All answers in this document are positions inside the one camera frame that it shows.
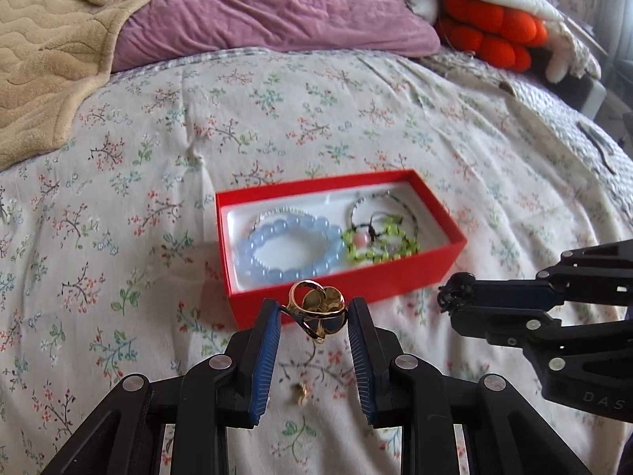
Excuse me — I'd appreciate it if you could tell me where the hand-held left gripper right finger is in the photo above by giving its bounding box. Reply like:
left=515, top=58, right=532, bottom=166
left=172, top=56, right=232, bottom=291
left=346, top=297, right=594, bottom=475

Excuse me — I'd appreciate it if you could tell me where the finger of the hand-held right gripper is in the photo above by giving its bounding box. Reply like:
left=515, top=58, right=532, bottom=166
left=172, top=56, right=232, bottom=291
left=452, top=306, right=569, bottom=357
left=462, top=240, right=633, bottom=314

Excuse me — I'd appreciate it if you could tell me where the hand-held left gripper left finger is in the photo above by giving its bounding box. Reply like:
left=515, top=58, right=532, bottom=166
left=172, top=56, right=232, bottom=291
left=37, top=298, right=282, bottom=475

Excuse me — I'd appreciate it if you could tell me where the small black hair clip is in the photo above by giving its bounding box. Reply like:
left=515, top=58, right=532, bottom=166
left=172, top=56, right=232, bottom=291
left=436, top=273, right=476, bottom=314

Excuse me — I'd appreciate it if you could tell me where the gold hoop earrings cluster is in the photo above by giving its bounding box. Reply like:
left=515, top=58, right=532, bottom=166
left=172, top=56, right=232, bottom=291
left=282, top=279, right=347, bottom=344

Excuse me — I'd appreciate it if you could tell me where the red cardboard box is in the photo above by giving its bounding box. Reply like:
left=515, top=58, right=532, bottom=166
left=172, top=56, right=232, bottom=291
left=215, top=169, right=468, bottom=330

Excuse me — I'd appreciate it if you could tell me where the green bead bracelet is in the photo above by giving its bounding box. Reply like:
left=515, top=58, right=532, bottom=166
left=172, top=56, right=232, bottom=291
left=343, top=215, right=421, bottom=263

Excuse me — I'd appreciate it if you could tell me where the blue bead bracelet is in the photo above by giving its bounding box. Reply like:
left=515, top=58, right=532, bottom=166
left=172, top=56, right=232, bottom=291
left=237, top=210, right=344, bottom=283

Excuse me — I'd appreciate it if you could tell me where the clear bead bracelet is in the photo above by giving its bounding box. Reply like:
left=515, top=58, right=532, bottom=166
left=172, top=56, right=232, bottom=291
left=250, top=203, right=310, bottom=231

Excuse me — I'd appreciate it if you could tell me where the thin dark bead bracelet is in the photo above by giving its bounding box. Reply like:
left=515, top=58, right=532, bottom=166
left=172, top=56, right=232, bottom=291
left=346, top=190, right=421, bottom=243

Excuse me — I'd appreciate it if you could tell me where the grey box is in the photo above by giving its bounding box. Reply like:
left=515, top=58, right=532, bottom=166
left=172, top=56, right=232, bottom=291
left=578, top=76, right=606, bottom=120

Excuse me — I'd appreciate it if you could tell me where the white fluffy cloth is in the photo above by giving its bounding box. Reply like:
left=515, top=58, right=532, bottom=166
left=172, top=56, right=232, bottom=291
left=541, top=20, right=603, bottom=84

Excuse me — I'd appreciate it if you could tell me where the orange plush toy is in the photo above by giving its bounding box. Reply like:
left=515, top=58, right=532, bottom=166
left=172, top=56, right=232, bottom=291
left=435, top=0, right=549, bottom=72

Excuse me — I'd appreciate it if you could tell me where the purple pillow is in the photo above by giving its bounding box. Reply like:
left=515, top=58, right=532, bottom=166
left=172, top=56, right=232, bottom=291
left=109, top=0, right=441, bottom=72

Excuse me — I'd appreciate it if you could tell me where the beige quilted blanket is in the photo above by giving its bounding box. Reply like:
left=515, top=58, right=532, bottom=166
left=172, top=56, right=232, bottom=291
left=0, top=0, right=179, bottom=171

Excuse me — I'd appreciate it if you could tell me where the black cord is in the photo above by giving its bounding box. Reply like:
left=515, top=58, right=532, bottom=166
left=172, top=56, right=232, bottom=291
left=578, top=121, right=616, bottom=175

